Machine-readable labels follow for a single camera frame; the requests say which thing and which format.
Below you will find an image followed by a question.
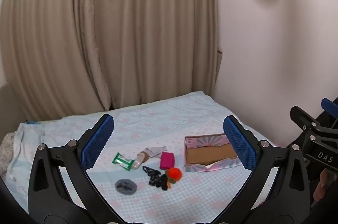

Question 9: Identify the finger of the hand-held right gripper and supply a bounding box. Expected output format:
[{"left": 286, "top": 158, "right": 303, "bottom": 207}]
[
  {"left": 290, "top": 106, "right": 338, "bottom": 140},
  {"left": 321, "top": 98, "right": 338, "bottom": 119}
]

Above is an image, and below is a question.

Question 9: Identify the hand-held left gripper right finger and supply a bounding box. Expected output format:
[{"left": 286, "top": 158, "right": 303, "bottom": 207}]
[{"left": 211, "top": 115, "right": 311, "bottom": 224}]

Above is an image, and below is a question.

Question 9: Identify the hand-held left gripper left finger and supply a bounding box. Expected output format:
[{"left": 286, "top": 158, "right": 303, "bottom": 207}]
[{"left": 28, "top": 114, "right": 124, "bottom": 224}]

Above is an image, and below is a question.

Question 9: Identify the pink patterned cardboard box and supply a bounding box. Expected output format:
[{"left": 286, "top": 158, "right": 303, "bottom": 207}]
[{"left": 183, "top": 134, "right": 243, "bottom": 173}]

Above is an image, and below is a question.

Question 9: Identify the grey cloth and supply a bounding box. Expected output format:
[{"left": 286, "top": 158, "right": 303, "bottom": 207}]
[{"left": 145, "top": 145, "right": 167, "bottom": 159}]

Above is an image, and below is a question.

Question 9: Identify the person's right hand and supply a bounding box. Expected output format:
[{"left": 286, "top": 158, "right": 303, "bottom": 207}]
[{"left": 313, "top": 168, "right": 330, "bottom": 201}]

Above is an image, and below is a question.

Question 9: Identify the green and white packet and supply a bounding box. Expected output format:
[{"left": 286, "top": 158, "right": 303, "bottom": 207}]
[{"left": 112, "top": 152, "right": 134, "bottom": 171}]

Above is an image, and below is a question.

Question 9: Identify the small clear bottle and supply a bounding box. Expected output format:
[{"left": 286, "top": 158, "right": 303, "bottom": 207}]
[{"left": 131, "top": 151, "right": 151, "bottom": 170}]

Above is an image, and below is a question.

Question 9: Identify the rolled grey sock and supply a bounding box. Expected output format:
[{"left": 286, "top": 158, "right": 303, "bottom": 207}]
[{"left": 115, "top": 179, "right": 138, "bottom": 196}]

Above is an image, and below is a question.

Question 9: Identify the black lace cloth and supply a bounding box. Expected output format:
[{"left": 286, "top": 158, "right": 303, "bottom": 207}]
[{"left": 143, "top": 166, "right": 162, "bottom": 187}]

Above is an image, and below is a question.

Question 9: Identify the orange pompom toy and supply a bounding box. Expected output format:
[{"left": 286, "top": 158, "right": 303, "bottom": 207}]
[{"left": 165, "top": 167, "right": 183, "bottom": 183}]

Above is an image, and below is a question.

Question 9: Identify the checked bed sheet with bows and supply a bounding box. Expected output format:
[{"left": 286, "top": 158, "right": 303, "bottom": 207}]
[{"left": 5, "top": 90, "right": 280, "bottom": 224}]

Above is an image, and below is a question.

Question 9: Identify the black sock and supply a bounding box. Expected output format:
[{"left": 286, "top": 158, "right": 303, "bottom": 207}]
[{"left": 158, "top": 176, "right": 172, "bottom": 191}]

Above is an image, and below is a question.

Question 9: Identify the white fluffy blanket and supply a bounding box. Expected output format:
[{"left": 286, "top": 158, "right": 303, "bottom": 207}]
[{"left": 0, "top": 133, "right": 15, "bottom": 179}]

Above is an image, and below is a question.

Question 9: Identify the beige curtain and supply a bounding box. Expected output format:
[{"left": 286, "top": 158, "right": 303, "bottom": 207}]
[{"left": 0, "top": 0, "right": 224, "bottom": 121}]

